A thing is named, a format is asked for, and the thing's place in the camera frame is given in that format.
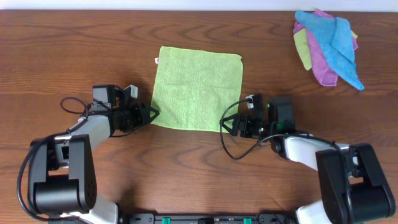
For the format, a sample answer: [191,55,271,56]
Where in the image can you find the green microfiber cloth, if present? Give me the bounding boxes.
[151,46,243,132]

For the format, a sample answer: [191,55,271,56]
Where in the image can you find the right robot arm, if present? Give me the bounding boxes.
[220,95,396,223]

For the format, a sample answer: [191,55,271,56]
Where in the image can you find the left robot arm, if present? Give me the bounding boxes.
[17,85,159,223]

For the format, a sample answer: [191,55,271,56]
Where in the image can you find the purple microfiber cloth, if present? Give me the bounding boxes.
[292,8,359,87]

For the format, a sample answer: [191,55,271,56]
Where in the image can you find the blue microfiber cloth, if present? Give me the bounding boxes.
[294,10,365,91]

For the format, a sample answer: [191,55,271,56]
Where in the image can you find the right black cable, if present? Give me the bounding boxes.
[219,98,349,218]

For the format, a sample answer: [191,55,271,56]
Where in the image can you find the black cable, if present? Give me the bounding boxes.
[16,96,137,222]
[219,98,349,218]

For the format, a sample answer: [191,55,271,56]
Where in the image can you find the left black cable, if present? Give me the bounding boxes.
[16,96,137,222]

